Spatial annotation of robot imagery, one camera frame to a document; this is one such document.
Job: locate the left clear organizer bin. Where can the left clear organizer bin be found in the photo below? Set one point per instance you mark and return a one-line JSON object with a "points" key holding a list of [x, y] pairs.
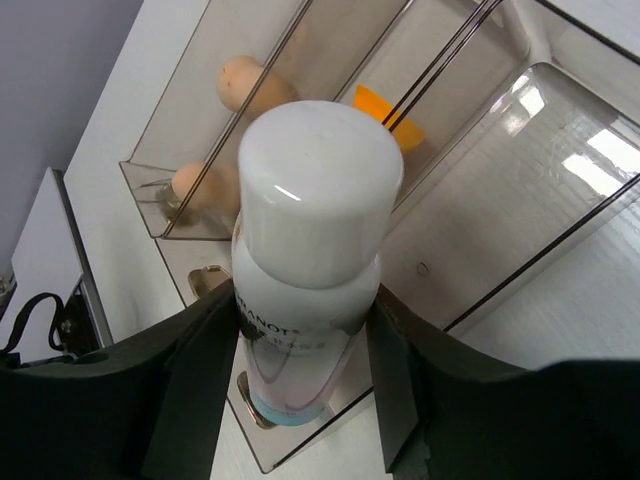
{"points": [[317, 47]]}

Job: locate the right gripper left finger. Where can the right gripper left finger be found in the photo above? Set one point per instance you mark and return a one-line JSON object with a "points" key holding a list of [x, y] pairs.
{"points": [[147, 407]]}

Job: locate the beige makeup sponge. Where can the beige makeup sponge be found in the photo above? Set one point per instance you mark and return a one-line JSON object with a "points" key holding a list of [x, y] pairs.
{"points": [[237, 79], [216, 187]]}

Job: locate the right clear organizer bin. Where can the right clear organizer bin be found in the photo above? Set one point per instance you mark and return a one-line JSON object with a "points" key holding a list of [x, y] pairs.
{"points": [[523, 240]]}

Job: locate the orange tube white cap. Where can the orange tube white cap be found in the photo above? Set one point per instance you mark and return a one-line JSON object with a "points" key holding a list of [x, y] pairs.
{"points": [[407, 134]]}

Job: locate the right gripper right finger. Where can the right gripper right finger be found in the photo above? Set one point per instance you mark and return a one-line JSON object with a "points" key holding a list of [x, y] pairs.
{"points": [[448, 411]]}

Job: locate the pink teal spray bottle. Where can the pink teal spray bottle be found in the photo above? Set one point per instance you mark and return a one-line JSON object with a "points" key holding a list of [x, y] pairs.
{"points": [[318, 183]]}

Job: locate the middle clear organizer bin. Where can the middle clear organizer bin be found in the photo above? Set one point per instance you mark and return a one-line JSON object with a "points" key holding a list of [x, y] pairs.
{"points": [[438, 67]]}

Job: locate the clear organizer bin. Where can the clear organizer bin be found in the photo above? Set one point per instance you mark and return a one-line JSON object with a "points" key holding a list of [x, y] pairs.
{"points": [[317, 47], [523, 240], [438, 67]]}

